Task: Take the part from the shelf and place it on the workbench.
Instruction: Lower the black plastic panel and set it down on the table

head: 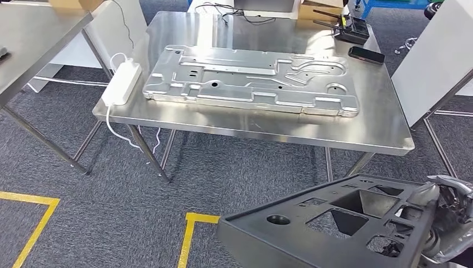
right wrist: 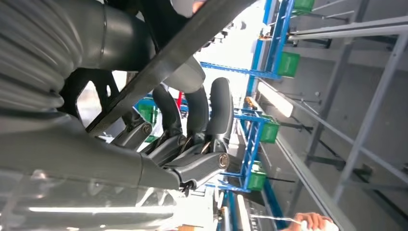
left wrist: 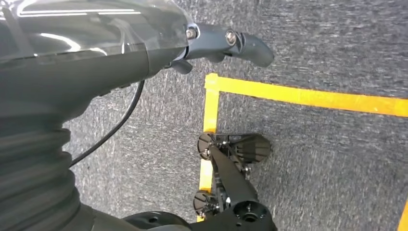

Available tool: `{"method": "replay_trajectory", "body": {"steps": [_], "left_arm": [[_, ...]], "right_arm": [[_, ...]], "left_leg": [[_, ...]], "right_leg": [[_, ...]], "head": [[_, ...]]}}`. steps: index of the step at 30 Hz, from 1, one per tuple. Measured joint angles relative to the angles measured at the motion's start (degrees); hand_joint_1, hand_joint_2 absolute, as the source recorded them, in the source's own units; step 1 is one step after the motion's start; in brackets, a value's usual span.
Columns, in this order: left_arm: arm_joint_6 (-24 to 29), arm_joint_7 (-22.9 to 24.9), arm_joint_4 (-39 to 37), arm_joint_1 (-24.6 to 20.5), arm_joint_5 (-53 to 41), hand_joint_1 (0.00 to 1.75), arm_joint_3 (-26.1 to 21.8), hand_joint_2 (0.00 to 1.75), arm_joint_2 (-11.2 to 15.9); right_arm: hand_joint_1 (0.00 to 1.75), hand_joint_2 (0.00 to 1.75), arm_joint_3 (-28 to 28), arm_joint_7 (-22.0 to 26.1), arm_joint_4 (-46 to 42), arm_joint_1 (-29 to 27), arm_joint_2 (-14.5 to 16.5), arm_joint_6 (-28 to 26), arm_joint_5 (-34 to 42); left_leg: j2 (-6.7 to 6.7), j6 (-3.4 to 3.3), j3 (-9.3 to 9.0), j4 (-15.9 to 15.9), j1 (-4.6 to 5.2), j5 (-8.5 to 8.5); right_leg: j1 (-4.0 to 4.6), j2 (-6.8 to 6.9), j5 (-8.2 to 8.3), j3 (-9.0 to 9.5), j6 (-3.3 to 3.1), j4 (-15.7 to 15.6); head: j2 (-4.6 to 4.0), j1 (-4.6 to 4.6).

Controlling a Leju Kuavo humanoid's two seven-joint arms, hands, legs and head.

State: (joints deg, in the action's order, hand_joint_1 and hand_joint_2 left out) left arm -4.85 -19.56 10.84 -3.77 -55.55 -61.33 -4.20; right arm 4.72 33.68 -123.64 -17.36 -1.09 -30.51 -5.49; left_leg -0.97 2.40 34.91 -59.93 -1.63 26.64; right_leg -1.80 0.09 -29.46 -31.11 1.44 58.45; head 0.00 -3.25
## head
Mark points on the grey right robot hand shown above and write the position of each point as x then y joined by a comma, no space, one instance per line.
454,229

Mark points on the black panel part with cutouts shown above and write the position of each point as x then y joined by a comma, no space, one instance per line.
258,244

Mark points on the stainless steel table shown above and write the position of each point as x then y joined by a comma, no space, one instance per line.
439,148
258,125
37,37

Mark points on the white partition board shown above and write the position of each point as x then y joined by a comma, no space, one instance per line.
432,66
70,51

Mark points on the black smartphone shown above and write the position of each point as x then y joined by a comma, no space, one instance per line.
366,55

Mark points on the black round object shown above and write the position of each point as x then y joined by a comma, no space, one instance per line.
432,10

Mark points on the black remote controller with antennas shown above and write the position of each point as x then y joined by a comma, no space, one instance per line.
354,31

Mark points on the brown cardboard box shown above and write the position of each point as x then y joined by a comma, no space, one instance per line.
74,3
321,9

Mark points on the yellow floor tape square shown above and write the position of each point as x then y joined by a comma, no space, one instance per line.
37,229
184,240

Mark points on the white table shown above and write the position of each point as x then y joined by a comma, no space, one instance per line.
207,3

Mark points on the white power strip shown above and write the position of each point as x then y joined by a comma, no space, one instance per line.
122,83

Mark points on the blue metal workbench frame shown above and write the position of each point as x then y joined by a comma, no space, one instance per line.
388,3

